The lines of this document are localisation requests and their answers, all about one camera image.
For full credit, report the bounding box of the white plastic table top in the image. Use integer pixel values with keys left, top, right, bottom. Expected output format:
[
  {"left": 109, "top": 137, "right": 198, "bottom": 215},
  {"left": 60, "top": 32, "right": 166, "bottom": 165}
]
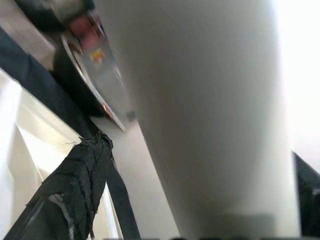
[{"left": 0, "top": 69, "right": 118, "bottom": 240}]

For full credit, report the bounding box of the black tablecloth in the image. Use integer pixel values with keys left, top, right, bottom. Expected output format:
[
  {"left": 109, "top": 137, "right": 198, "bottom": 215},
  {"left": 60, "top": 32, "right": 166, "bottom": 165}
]
[{"left": 0, "top": 26, "right": 141, "bottom": 240}]

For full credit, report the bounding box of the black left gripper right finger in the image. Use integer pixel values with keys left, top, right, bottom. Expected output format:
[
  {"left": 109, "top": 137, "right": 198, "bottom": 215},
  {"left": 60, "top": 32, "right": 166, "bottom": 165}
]
[{"left": 291, "top": 149, "right": 320, "bottom": 240}]

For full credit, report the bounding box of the white plastic table leg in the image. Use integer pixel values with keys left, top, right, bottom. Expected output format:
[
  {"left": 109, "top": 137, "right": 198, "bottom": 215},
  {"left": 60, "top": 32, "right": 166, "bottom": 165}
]
[{"left": 96, "top": 0, "right": 301, "bottom": 240}]

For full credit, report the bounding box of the clear plastic storage container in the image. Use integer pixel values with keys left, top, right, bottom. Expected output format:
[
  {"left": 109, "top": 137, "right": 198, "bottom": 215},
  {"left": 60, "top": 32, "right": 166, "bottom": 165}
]
[{"left": 64, "top": 12, "right": 137, "bottom": 132}]

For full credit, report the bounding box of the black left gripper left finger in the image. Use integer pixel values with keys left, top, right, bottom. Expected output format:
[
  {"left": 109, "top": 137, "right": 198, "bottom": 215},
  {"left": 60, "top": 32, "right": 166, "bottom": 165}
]
[{"left": 0, "top": 130, "right": 114, "bottom": 240}]

